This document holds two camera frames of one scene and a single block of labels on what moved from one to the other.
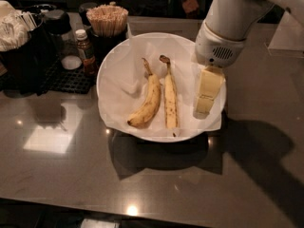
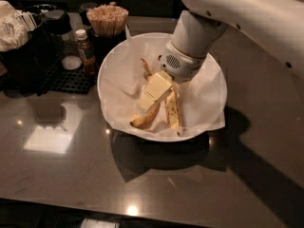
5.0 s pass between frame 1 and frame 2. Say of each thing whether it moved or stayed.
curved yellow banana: stayed
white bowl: stayed
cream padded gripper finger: moved
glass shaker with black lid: stayed
